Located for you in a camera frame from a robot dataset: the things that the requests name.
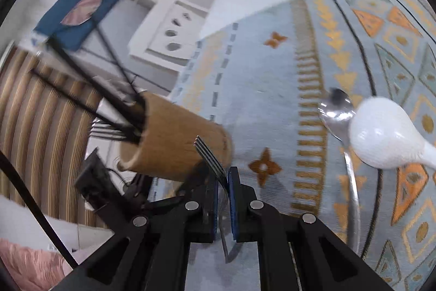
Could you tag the silver metal fork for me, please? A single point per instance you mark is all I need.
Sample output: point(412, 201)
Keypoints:
point(109, 133)
point(211, 158)

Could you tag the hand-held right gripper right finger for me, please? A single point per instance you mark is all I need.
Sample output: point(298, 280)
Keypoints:
point(234, 209)

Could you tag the patterned blue table mat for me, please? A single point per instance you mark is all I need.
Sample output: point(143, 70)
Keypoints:
point(265, 90)

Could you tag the striped brown curtain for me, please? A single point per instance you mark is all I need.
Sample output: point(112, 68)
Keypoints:
point(34, 141)

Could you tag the grey refrigerator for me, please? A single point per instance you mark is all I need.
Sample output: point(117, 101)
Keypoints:
point(153, 79)

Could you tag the blue refrigerator cover cloth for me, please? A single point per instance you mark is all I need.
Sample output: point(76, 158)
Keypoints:
point(68, 35)

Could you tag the silver metal spoon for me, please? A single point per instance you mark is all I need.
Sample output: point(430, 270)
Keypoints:
point(335, 110)

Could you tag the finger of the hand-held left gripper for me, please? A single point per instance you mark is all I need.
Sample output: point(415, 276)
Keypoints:
point(139, 192)

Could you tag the pink textured cloth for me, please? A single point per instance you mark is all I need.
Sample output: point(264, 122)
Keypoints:
point(27, 263)

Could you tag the bamboo utensil holder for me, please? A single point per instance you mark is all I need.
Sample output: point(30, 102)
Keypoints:
point(170, 134)

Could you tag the white rice paddle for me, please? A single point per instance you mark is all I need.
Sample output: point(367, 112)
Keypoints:
point(381, 134)

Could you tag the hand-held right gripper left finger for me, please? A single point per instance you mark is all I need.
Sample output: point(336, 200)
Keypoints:
point(213, 209)

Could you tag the bundle of black chopsticks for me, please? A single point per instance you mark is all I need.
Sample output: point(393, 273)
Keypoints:
point(92, 79)

